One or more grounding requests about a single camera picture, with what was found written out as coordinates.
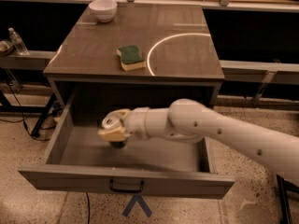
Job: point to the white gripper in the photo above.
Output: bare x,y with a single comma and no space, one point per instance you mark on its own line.
135,124

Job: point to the green soda can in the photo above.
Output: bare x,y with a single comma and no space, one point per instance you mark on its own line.
118,145

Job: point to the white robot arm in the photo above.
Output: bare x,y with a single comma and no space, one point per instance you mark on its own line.
187,121

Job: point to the grey open drawer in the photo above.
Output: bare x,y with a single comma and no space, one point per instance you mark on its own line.
77,159

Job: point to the grey cabinet counter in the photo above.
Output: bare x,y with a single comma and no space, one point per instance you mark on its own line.
174,41

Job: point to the green and yellow sponge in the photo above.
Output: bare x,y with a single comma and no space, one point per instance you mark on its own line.
131,58

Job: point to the grey left side shelf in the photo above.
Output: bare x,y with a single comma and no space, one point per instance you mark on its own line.
34,60

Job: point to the grey shelf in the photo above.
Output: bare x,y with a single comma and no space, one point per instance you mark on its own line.
34,60
283,73

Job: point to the white ceramic bowl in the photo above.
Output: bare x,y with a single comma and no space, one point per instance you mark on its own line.
103,10

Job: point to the clear plastic water bottle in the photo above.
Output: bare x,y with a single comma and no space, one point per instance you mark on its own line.
17,42

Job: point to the grey right side shelf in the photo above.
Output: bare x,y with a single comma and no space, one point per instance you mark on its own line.
283,73

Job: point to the bowl on left shelf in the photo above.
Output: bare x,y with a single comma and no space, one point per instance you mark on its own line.
6,47

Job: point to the black metal stand leg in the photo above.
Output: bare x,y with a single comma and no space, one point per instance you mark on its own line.
283,187

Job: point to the black drawer handle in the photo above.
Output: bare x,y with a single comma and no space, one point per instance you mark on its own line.
120,187

